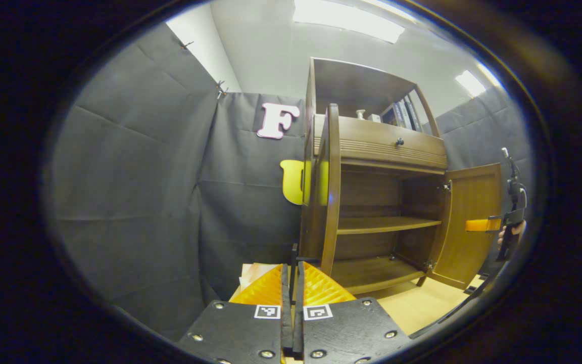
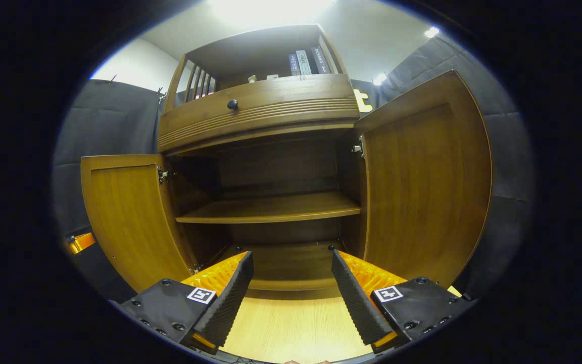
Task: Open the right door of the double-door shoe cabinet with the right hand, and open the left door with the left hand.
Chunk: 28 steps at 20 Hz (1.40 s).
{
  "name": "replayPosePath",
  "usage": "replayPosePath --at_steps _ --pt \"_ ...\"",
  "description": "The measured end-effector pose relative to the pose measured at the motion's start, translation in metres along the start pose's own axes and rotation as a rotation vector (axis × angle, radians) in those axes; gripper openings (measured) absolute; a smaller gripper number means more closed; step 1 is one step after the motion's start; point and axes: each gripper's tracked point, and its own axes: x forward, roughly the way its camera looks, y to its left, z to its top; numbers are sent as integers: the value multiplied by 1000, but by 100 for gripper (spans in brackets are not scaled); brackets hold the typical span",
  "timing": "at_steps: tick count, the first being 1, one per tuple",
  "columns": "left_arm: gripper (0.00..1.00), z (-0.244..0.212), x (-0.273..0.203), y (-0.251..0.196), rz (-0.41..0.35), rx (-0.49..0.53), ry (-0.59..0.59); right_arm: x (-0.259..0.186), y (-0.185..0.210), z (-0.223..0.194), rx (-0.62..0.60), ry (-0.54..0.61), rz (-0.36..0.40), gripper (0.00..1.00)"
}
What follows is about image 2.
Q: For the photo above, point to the grey book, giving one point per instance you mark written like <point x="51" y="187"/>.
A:
<point x="304" y="62"/>

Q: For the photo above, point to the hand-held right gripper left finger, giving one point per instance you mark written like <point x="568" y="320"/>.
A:
<point x="230" y="298"/>

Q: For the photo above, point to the wooden cabinet shelf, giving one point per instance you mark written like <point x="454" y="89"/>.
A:
<point x="271" y="208"/>

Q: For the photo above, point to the black backdrop cloth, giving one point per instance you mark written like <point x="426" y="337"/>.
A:
<point x="104" y="121"/>

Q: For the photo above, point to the black drawer knob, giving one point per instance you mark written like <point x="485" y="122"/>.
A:
<point x="232" y="104"/>

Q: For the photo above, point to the wooden shoe cabinet door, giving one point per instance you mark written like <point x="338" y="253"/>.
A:
<point x="129" y="217"/>
<point x="422" y="192"/>

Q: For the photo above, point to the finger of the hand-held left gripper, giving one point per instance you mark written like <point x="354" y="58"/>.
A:
<point x="81" y="242"/>

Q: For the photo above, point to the dark blue book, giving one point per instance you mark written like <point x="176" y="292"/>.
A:
<point x="320" y="60"/>

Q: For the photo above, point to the purple book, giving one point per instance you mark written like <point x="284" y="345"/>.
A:
<point x="294" y="64"/>

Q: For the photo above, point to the small ceiling light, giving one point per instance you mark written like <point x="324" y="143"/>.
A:
<point x="432" y="32"/>
<point x="380" y="78"/>

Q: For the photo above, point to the metal door hinge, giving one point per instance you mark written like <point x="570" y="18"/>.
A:
<point x="196" y="268"/>
<point x="164" y="175"/>
<point x="357" y="148"/>

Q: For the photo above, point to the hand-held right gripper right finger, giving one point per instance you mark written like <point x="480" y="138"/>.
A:
<point x="356" y="298"/>

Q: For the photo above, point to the large ceiling light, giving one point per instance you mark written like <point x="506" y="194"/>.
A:
<point x="271" y="10"/>

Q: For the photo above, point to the wooden cabinet drawer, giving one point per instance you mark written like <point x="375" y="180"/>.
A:
<point x="291" y="98"/>

